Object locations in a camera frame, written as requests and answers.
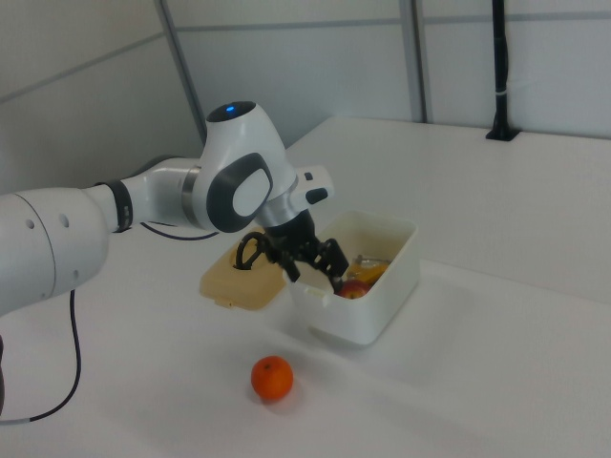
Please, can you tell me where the orange toy fruit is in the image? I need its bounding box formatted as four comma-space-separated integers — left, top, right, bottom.
250, 355, 294, 401

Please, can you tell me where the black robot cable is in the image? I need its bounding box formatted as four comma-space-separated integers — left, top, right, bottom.
0, 221, 221, 427

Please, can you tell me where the white plastic container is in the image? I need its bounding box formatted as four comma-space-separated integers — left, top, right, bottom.
284, 210, 421, 348

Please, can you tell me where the yellow toy with grey bolt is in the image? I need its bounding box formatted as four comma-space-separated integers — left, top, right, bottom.
346, 255, 393, 285

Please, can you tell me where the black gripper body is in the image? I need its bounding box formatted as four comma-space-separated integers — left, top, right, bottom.
264, 212, 319, 261

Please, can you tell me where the grey partition post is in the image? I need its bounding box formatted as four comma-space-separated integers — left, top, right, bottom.
155, 0, 207, 144
409, 0, 430, 123

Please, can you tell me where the red toy apple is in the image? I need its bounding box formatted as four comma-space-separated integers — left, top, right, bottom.
337, 280, 371, 301

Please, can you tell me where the beige container lid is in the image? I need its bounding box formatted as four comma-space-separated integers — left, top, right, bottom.
199, 228, 287, 311

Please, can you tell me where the black camera pole with base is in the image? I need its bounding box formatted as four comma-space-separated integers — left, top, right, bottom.
485, 0, 520, 142

